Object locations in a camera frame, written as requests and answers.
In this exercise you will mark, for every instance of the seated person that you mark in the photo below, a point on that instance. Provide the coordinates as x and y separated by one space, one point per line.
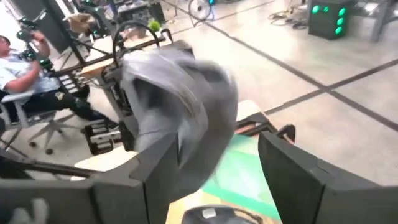
21 74

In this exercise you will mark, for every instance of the round floor fan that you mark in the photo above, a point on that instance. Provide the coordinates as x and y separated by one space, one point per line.
200 9

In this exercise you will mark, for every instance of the grey office chair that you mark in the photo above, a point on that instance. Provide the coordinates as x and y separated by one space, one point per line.
18 109

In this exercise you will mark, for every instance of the cardboard box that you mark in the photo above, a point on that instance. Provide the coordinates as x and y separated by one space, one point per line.
79 22

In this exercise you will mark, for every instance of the small green plant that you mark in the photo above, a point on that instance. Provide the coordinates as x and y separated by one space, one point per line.
154 25

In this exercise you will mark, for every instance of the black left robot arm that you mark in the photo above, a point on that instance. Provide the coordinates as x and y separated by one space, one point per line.
124 124

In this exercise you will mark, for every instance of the black computer tower green lights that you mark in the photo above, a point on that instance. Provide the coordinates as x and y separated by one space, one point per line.
326 21

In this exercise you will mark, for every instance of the grey table leg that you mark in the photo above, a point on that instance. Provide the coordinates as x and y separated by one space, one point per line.
377 21

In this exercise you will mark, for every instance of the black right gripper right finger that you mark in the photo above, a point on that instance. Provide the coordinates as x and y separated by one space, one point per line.
311 193

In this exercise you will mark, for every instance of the background wooden table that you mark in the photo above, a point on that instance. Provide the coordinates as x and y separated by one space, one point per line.
99 46

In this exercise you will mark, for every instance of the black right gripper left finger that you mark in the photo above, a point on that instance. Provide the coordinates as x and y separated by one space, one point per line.
124 199

